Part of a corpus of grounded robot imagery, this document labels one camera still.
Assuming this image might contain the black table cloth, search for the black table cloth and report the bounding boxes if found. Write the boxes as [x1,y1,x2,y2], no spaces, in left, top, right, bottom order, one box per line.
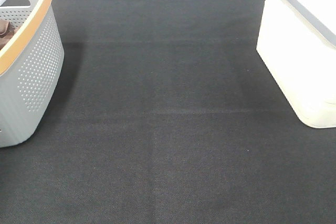
[1,0,335,223]

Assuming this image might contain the brown towels in basket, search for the brown towels in basket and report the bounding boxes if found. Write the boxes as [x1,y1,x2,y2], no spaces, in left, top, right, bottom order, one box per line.
[0,19,19,49]

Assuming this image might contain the white storage bin grey rim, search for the white storage bin grey rim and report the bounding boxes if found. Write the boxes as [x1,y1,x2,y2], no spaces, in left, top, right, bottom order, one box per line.
[256,0,335,129]

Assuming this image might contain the grey perforated laundry basket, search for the grey perforated laundry basket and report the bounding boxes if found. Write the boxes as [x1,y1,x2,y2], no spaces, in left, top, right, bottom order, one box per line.
[1,0,64,147]

